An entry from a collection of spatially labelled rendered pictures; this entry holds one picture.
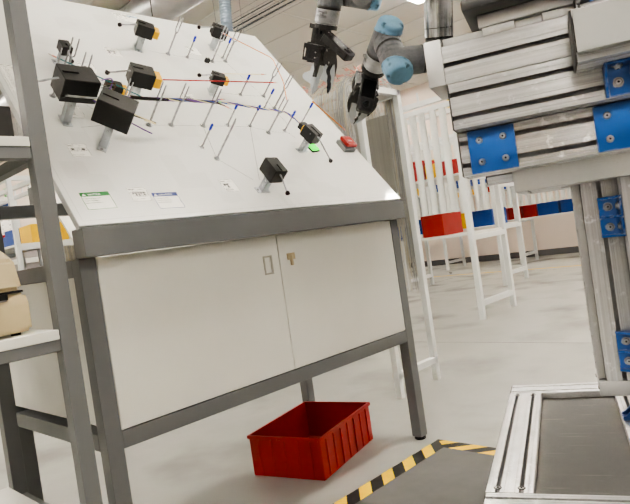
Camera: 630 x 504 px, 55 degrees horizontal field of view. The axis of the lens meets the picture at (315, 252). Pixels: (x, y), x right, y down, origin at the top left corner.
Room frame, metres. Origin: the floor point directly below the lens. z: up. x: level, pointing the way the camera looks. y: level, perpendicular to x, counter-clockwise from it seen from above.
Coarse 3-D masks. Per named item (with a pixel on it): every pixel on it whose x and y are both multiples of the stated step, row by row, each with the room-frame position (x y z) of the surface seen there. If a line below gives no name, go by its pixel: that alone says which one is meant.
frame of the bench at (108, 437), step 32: (96, 288) 1.35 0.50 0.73; (96, 320) 1.34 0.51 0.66; (96, 352) 1.33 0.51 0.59; (352, 352) 1.93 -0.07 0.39; (96, 384) 1.33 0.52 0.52; (256, 384) 1.64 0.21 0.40; (288, 384) 1.72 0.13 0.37; (416, 384) 2.15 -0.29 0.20; (32, 416) 1.64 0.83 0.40; (96, 416) 1.35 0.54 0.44; (160, 416) 1.44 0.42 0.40; (192, 416) 1.49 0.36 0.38; (416, 416) 2.14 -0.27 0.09; (32, 448) 1.74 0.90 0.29; (96, 448) 1.37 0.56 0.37; (32, 480) 1.73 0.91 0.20; (128, 480) 1.35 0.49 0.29
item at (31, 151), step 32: (32, 64) 1.25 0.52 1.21; (32, 96) 1.25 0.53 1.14; (32, 128) 1.24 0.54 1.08; (0, 160) 1.21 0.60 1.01; (32, 160) 1.24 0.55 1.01; (32, 192) 1.26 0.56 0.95; (64, 256) 1.26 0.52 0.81; (64, 288) 1.25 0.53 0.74; (64, 320) 1.24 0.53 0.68; (0, 352) 1.16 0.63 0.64; (32, 352) 1.20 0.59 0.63; (64, 352) 1.24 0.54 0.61; (0, 384) 1.56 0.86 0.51; (64, 384) 1.25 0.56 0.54; (0, 416) 1.56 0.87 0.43; (96, 480) 1.25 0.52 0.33
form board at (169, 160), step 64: (0, 0) 1.81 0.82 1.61; (128, 64) 1.90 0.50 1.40; (192, 64) 2.12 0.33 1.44; (256, 64) 2.38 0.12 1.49; (64, 128) 1.52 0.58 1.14; (192, 128) 1.81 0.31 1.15; (256, 128) 2.00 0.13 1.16; (320, 128) 2.24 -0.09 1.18; (64, 192) 1.36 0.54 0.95; (128, 192) 1.46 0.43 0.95; (192, 192) 1.59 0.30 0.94; (256, 192) 1.73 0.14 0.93; (320, 192) 1.90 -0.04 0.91; (384, 192) 2.12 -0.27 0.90
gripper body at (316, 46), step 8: (312, 24) 1.89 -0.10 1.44; (320, 24) 1.85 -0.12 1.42; (312, 32) 1.92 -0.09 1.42; (320, 32) 1.89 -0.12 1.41; (312, 40) 1.90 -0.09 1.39; (320, 40) 1.89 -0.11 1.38; (304, 48) 1.91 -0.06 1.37; (312, 48) 1.89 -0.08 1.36; (320, 48) 1.88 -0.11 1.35; (328, 48) 1.88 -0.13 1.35; (304, 56) 1.91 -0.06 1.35; (312, 56) 1.90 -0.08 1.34; (328, 56) 1.89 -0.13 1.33; (328, 64) 1.92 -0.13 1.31
